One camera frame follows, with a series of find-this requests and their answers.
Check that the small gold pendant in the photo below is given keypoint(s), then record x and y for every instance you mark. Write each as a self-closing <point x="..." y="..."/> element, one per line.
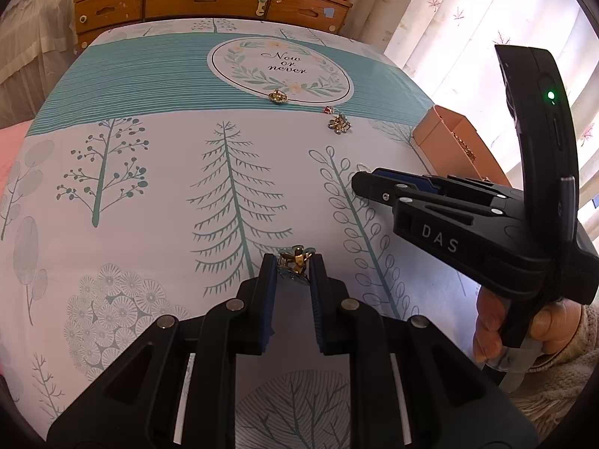
<point x="279" y="97"/>

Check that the green drawer hanger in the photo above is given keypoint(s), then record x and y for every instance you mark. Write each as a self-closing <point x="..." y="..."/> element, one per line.
<point x="262" y="7"/>

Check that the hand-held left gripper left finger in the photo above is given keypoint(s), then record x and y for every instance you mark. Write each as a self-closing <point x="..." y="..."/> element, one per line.
<point x="268" y="299"/>

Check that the white lace cover cloth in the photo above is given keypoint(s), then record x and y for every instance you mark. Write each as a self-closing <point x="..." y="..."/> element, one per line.
<point x="37" y="18"/>

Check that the gold bell trinket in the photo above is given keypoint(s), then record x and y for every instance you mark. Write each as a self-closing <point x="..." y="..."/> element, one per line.
<point x="338" y="122"/>

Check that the person's right hand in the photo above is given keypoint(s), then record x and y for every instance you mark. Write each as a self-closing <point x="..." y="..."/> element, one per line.
<point x="489" y="322"/>

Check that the orange cardboard box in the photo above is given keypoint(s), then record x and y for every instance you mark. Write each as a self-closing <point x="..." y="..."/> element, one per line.
<point x="435" y="135"/>

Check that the gold flower brooch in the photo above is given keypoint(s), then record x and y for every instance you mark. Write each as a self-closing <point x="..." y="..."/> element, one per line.
<point x="295" y="262"/>

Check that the person's right forearm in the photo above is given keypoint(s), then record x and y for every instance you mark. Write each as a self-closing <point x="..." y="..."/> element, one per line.
<point x="561" y="383"/>

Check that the wooden desk with drawers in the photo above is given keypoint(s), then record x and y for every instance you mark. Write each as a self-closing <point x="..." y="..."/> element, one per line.
<point x="187" y="2"/>

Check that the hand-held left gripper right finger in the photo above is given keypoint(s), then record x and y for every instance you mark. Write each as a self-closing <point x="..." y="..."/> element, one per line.
<point x="319" y="299"/>

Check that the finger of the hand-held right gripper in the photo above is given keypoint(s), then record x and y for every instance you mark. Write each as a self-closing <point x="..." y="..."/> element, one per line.
<point x="397" y="176"/>
<point x="374" y="187"/>

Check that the tree print tablecloth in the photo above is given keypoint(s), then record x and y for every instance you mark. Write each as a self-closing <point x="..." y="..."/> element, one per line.
<point x="164" y="79"/>

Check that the pink blanket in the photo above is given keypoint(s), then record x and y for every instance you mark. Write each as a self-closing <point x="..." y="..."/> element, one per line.
<point x="9" y="149"/>

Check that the leaf print curtain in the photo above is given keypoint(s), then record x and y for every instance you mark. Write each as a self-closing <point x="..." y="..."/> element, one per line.
<point x="444" y="18"/>

